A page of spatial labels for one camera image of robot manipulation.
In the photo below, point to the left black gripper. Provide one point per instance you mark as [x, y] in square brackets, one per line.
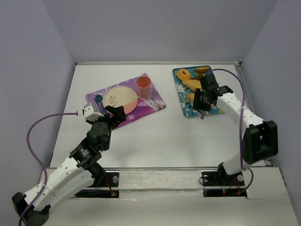
[111, 117]

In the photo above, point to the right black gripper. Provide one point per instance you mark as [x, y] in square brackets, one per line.
[202, 100]

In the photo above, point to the small round bun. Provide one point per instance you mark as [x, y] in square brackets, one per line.
[190, 97]

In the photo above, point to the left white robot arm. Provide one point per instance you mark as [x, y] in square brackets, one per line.
[80, 169]

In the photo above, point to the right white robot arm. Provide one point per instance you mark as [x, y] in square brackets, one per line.
[258, 139]

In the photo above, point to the brown bread wedge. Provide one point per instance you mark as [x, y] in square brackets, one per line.
[201, 70]

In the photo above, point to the cream and pink plate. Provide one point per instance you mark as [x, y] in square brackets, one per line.
[121, 96]

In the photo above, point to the long flat pastry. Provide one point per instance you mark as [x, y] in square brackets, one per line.
[192, 84]

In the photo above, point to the dark chocolate pastry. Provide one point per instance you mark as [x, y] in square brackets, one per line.
[199, 76]

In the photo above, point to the teal floral tray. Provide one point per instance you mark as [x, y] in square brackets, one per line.
[183, 91]

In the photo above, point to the blue spoon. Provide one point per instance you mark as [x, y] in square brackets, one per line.
[98, 100]

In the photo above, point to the glazed donut top left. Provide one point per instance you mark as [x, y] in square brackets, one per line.
[183, 74]

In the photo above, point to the purple floral placemat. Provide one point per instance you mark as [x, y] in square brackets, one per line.
[144, 107]

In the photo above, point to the pink cup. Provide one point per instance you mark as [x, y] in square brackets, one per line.
[143, 84]

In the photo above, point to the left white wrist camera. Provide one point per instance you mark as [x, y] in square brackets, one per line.
[90, 113]

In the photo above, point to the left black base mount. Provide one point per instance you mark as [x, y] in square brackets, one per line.
[107, 188]

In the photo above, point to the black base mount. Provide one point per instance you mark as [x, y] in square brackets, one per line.
[107, 188]
[231, 186]

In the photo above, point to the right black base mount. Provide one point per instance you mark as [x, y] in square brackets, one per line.
[231, 186]

